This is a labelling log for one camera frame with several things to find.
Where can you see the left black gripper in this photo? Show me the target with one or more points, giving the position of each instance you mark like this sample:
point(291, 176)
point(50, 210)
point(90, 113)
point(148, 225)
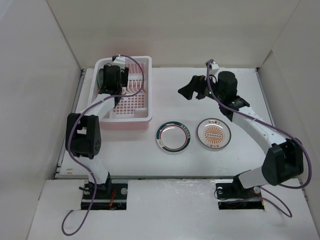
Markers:
point(123, 76)

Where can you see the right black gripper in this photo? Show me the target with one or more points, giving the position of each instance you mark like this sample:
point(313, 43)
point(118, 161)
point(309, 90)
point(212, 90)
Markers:
point(196, 85)

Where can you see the dark teal patterned plate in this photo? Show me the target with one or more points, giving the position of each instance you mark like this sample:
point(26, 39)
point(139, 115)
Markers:
point(100, 77)

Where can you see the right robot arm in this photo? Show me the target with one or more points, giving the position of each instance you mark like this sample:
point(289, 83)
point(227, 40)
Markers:
point(283, 155)

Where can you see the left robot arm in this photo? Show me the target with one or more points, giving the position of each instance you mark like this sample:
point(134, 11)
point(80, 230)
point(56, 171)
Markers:
point(83, 133)

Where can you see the pink plastic dish rack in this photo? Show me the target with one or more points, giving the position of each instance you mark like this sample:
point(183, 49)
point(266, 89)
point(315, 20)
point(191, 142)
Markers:
point(131, 113)

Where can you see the lower orange sunburst plate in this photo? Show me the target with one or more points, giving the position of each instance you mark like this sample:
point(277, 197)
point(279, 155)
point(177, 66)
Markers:
point(213, 133)

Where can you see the white plate green red rim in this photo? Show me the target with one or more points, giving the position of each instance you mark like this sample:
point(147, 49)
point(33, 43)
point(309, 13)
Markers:
point(173, 137)

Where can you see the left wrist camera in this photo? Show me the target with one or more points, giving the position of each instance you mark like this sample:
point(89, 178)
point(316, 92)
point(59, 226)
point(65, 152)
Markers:
point(118, 60)

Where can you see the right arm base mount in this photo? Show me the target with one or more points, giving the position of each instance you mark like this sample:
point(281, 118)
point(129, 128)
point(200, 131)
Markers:
point(231, 198)

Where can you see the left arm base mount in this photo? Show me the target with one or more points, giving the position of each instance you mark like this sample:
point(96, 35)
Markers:
point(116, 200)

